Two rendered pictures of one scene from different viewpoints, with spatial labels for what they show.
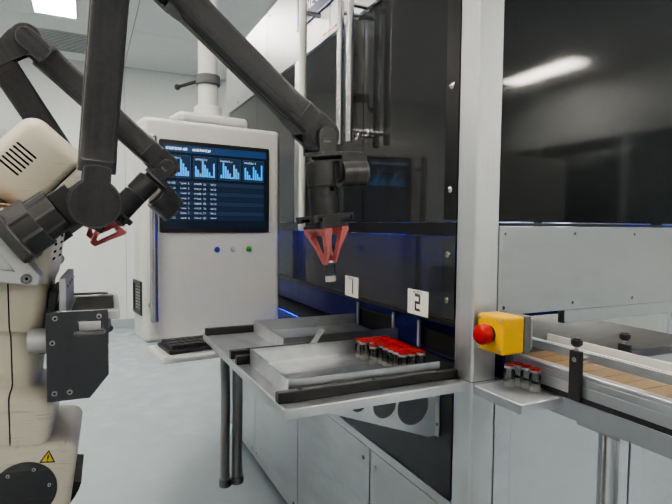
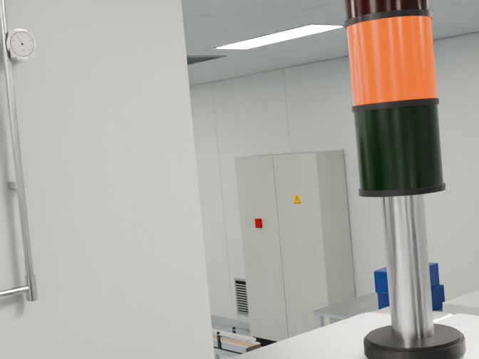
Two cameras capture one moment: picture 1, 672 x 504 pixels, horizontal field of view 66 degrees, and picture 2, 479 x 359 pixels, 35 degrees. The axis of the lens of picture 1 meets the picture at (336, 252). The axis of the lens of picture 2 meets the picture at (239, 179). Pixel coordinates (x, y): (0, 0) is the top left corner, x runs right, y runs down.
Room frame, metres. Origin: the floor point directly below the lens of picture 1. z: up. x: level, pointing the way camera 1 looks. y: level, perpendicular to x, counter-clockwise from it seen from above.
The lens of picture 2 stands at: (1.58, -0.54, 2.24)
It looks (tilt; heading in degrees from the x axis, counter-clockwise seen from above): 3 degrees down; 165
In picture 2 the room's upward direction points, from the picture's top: 5 degrees counter-clockwise
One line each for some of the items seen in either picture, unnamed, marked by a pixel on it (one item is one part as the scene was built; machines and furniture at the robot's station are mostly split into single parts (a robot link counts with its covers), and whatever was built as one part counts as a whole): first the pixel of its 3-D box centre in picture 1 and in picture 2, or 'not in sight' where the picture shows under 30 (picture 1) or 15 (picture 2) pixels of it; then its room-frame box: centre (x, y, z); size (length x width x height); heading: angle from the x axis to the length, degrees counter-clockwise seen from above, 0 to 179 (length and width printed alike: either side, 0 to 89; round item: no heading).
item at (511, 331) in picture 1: (503, 332); not in sight; (1.01, -0.33, 1.00); 0.08 x 0.07 x 0.07; 116
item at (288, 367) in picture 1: (341, 362); not in sight; (1.13, -0.01, 0.90); 0.34 x 0.26 x 0.04; 115
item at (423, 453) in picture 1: (290, 345); not in sight; (2.00, 0.17, 0.73); 1.98 x 0.01 x 0.25; 26
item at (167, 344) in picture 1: (224, 339); not in sight; (1.71, 0.37, 0.82); 0.40 x 0.14 x 0.02; 123
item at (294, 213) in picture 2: not in sight; (294, 252); (-5.82, 1.93, 1.03); 1.20 x 0.43 x 2.05; 26
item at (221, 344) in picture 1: (325, 355); not in sight; (1.30, 0.02, 0.87); 0.70 x 0.48 x 0.02; 26
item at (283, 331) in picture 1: (323, 330); not in sight; (1.49, 0.03, 0.90); 0.34 x 0.26 x 0.04; 116
